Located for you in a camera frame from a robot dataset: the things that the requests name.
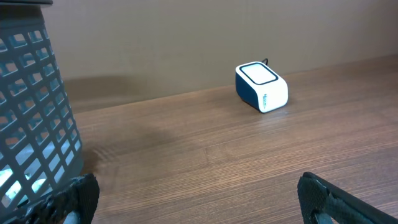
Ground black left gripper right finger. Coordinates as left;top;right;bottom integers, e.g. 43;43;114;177
297;172;397;224

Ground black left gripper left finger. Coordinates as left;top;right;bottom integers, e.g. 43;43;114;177
8;174;100;224

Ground white barcode scanner box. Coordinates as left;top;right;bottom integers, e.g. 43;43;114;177
235;58;289;113

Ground grey plastic mesh basket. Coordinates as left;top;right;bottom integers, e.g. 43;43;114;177
1;1;83;223

